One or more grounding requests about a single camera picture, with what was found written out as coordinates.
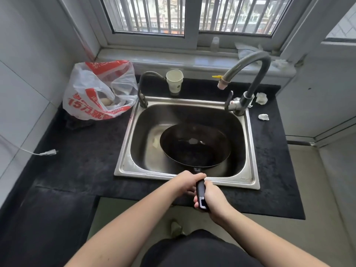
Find person's right hand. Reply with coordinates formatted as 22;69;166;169
194;181;233;223

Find person's left hand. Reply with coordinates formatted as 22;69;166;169
172;170;207;196

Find black frying pan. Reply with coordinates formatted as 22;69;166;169
159;123;232;211

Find person's left forearm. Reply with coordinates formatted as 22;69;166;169
65;176;189;267

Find person's right forearm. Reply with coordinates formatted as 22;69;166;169
215;207;331;267

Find person's foot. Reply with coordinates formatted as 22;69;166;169
170;220;186;238

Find stainless steel sink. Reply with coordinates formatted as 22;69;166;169
114;96;260;190

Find person's black shorts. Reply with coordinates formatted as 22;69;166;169
140;229;265;267

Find white paper cup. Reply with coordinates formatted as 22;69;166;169
166;70;184;95

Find small dark curved faucet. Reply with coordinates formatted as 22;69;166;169
137;71;167;109

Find grey gooseneck faucet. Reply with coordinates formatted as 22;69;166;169
212;51;272;116

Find red and white plastic bag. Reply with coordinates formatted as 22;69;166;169
62;60;139;120

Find crumpled white plastic wrap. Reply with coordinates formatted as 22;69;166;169
234;42;271;60

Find white framed window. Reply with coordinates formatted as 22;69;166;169
60;0;327;52

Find white power plug cable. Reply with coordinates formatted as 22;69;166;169
0;135;58;157

